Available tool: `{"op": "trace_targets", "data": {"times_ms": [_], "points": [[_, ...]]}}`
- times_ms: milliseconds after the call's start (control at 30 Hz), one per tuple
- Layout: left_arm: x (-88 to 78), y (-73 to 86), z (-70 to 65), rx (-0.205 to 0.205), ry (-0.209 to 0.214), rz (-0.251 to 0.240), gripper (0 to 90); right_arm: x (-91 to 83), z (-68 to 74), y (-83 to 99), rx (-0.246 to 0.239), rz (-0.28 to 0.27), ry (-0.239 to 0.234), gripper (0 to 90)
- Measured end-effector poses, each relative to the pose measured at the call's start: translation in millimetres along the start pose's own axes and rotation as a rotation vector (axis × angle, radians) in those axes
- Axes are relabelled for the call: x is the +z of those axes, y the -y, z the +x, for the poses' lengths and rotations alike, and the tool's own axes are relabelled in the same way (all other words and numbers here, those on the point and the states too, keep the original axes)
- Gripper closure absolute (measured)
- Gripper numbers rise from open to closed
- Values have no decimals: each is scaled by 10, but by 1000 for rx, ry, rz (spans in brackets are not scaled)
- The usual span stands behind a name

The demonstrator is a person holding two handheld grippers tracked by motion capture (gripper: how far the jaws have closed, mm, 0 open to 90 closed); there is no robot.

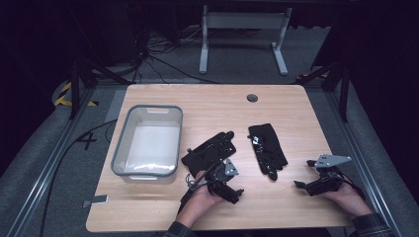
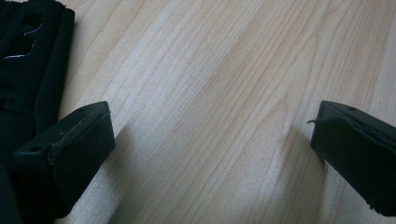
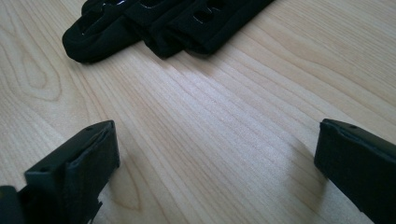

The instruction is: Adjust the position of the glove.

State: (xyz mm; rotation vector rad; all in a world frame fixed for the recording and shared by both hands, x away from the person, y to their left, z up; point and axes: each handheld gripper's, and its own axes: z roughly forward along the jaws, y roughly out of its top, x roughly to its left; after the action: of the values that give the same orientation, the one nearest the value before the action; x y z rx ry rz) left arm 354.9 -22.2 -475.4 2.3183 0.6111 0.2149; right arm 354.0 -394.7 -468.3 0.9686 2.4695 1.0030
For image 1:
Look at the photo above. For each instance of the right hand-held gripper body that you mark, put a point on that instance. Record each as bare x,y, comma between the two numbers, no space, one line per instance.
326,184

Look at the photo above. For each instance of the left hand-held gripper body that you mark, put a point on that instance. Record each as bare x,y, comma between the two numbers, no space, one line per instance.
219,177

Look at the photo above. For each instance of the black glove with shiny print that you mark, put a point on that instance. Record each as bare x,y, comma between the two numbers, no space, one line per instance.
267,151

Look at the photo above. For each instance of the white plastic bin grey rim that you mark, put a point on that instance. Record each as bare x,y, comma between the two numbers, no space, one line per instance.
148,144

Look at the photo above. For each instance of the person's right hand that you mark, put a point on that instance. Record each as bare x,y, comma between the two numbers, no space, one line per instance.
352,200

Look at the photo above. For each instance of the person's left hand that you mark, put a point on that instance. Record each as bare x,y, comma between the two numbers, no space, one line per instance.
197,204

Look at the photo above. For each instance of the black metal stand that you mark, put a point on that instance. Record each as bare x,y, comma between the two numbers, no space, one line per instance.
344,92
75,89

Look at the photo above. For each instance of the grey metal table clamp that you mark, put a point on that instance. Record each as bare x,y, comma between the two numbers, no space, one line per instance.
97,199

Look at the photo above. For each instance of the aluminium floor rail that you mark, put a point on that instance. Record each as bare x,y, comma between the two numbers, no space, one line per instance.
46,171
359,154

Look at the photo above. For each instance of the white metal desk frame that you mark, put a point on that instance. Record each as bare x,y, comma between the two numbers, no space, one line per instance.
243,20

